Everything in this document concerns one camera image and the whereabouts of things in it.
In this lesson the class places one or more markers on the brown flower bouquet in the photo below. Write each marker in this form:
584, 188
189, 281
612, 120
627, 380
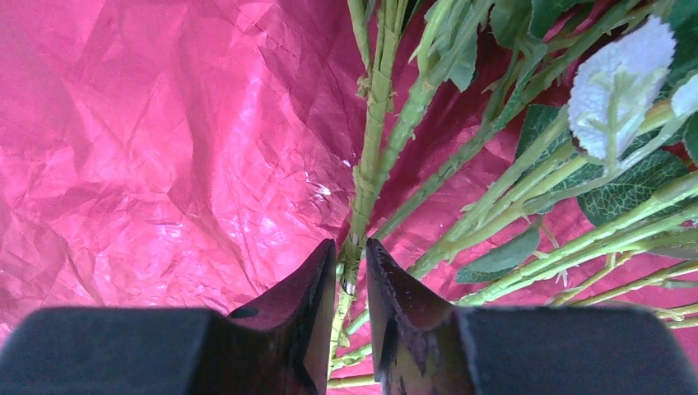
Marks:
587, 138

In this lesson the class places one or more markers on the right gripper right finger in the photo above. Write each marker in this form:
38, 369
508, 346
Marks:
423, 344

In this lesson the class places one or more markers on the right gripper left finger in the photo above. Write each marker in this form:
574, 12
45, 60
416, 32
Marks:
277, 343

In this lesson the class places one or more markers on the red wrapping paper sheet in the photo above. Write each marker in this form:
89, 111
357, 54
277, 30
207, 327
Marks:
193, 154

